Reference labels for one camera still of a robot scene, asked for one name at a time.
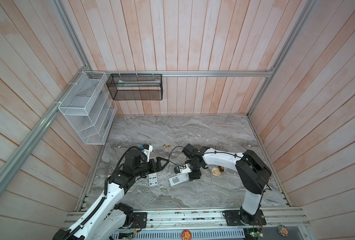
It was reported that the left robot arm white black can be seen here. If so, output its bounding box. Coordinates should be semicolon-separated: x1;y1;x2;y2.
53;144;169;240

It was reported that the black wire mesh basket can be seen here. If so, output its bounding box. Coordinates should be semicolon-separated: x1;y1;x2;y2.
106;73;163;101

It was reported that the white remote control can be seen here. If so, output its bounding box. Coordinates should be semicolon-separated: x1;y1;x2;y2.
168;173;190;187
148;173;158;187

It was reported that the round badge right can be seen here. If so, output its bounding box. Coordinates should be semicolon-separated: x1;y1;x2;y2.
278;225;289;237

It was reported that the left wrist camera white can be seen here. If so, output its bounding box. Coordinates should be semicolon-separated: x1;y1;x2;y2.
140;144;153;162

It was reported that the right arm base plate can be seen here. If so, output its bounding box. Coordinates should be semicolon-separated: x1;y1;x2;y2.
222;209;267;226

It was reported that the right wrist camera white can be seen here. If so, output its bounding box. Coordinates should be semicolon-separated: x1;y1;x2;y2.
173;167;192;175

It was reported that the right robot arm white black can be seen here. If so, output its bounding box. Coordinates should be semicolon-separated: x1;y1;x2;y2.
181;144;272;226

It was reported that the round wooden coaster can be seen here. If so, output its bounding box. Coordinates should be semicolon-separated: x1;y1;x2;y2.
211;167;222;177

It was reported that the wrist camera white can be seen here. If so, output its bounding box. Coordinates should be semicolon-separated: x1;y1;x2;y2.
173;167;192;175
140;144;153;162

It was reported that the white wire mesh shelf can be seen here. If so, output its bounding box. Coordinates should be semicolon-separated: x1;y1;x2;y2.
58;72;117;145

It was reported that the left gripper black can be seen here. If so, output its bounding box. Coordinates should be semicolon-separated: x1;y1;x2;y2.
133;156;169;177

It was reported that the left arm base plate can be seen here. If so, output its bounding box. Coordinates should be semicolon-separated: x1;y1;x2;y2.
120;212;147;229

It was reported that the aluminium front rail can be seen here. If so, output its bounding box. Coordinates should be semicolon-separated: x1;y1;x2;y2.
63;207;310;233

